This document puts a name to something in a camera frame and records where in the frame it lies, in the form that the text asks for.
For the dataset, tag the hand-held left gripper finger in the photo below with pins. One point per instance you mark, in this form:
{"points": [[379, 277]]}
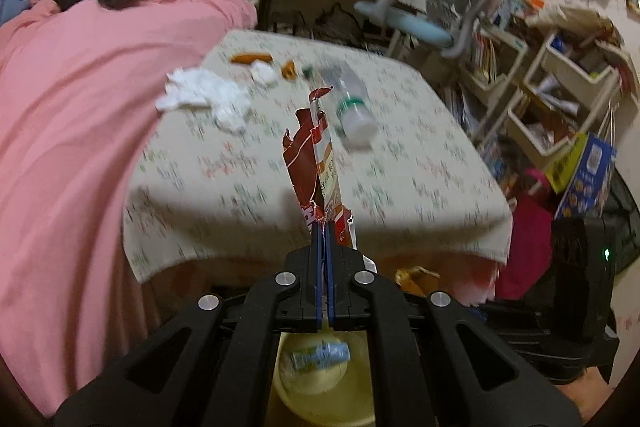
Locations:
{"points": [[318, 267], [328, 277]]}

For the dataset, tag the red snack wrapper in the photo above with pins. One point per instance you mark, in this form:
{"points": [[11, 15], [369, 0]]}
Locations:
{"points": [[305, 172]]}

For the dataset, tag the yellow plastic bin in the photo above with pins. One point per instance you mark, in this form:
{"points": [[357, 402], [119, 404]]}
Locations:
{"points": [[320, 394]]}

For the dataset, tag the green cloth with label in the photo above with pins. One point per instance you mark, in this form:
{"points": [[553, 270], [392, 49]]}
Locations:
{"points": [[307, 71]]}

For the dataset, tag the small white tissue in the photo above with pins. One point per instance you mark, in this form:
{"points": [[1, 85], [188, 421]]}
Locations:
{"points": [[264, 73]]}

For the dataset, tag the blue crumpled wrapper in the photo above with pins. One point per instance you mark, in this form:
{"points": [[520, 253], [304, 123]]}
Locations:
{"points": [[320, 353]]}

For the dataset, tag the yellow snack bag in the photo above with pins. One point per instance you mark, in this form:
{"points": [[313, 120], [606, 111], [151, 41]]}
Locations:
{"points": [[415, 277]]}

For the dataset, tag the floral tablecloth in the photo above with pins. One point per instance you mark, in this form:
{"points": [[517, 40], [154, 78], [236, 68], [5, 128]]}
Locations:
{"points": [[410, 167]]}

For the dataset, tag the clear plastic bottle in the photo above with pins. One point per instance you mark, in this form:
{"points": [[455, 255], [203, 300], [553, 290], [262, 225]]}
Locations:
{"points": [[350, 107]]}

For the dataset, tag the short orange peel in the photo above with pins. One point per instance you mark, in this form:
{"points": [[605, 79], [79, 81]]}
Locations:
{"points": [[289, 70]]}

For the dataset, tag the pink bag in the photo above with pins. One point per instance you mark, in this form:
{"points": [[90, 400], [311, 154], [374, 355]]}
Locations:
{"points": [[525, 232]]}

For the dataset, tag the large crumpled white tissue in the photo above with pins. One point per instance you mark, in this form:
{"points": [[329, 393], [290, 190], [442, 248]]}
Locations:
{"points": [[200, 92]]}

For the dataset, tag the long orange peel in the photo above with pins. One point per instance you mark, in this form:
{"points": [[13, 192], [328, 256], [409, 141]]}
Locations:
{"points": [[250, 58]]}

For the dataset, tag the dark bag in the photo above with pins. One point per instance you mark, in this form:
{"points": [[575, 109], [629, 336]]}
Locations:
{"points": [[340, 22]]}

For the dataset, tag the black device with green light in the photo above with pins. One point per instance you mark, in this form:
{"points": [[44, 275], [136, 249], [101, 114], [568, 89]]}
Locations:
{"points": [[575, 267]]}

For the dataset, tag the pink blanket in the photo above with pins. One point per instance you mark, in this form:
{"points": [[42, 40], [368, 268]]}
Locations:
{"points": [[75, 157]]}

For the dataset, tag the blue and yellow box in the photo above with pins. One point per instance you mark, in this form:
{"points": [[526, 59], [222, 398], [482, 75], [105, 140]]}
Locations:
{"points": [[585, 177]]}

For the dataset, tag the white storage shelf unit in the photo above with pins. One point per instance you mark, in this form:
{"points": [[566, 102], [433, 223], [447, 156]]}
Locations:
{"points": [[565, 67]]}

